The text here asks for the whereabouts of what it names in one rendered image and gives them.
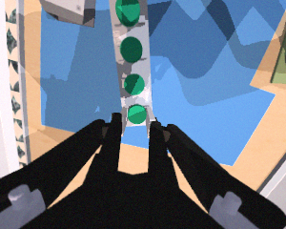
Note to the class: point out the white sloping button panel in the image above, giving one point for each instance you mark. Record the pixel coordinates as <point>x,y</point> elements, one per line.
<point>71,11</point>

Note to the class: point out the blue flat mat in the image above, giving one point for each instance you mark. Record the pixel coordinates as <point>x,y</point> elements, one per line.
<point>204,55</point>

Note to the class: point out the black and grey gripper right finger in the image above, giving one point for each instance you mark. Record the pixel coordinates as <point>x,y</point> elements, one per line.
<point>233,204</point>

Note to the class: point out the dark table edge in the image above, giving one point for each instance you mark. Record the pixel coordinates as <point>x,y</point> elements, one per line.
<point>23,95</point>

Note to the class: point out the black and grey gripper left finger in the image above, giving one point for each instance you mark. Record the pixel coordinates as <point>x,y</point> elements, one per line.
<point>30,190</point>

